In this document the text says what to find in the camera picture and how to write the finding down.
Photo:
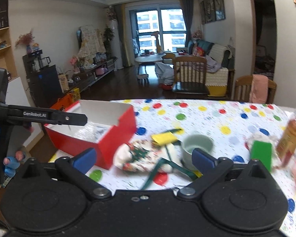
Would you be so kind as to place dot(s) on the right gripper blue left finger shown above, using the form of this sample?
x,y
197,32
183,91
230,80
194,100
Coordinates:
x,y
74,169

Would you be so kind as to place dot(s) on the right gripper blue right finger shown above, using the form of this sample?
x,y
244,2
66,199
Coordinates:
x,y
213,171

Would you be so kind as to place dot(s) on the green sponge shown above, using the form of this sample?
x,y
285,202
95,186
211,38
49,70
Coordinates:
x,y
262,151

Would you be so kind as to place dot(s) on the yellow sponge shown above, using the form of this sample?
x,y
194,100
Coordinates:
x,y
163,139

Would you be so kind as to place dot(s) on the floral fabric pouch green ribbon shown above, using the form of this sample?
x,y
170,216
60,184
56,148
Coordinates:
x,y
146,157

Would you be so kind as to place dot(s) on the hand in blue glove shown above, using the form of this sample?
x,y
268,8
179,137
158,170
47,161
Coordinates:
x,y
12,160

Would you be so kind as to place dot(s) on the pale green ceramic cup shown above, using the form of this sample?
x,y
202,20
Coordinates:
x,y
189,143

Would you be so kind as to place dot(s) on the red cardboard box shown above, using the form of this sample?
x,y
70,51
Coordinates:
x,y
110,124

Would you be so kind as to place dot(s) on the black coffee machine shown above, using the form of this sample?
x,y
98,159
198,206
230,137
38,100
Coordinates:
x,y
34,62

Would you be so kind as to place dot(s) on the orange gift bag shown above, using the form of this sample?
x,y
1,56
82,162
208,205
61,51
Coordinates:
x,y
69,99

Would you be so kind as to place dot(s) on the wooden bookshelf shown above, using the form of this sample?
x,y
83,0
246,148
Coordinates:
x,y
6,51

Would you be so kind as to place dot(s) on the polka dot tablecloth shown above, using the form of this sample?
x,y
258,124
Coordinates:
x,y
233,127

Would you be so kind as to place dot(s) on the orange tea bottle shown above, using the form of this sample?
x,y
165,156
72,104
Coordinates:
x,y
286,146

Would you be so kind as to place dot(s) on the low tv console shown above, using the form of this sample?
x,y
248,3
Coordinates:
x,y
86,79

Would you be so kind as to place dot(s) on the pink towel on chair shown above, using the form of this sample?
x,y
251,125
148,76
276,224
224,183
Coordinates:
x,y
259,89

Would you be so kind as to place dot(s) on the wooden chair at table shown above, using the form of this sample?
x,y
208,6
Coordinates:
x,y
243,87

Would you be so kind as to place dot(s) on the wooden chair black seat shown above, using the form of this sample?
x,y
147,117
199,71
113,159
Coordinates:
x,y
190,75

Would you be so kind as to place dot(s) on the grey laundry bundle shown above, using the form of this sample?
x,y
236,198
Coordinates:
x,y
164,73

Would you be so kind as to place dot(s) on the sofa with cream throw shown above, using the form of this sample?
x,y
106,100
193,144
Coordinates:
x,y
220,67

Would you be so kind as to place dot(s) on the small wooden stool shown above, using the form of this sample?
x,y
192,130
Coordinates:
x,y
143,79

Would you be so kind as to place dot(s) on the floral dress on stand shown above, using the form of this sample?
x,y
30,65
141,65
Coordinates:
x,y
92,42

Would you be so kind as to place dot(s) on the round white coffee table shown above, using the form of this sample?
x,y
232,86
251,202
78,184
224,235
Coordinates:
x,y
147,60

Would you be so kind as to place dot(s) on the balcony window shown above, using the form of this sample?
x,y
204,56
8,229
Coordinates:
x,y
163,26

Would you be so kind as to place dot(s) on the dark framed wall pictures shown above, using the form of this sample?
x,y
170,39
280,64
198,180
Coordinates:
x,y
212,11

